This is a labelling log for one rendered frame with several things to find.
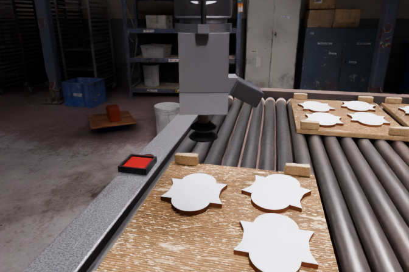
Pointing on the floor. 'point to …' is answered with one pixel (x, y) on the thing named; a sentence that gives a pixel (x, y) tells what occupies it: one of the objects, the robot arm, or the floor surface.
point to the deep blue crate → (84, 92)
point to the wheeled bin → (404, 75)
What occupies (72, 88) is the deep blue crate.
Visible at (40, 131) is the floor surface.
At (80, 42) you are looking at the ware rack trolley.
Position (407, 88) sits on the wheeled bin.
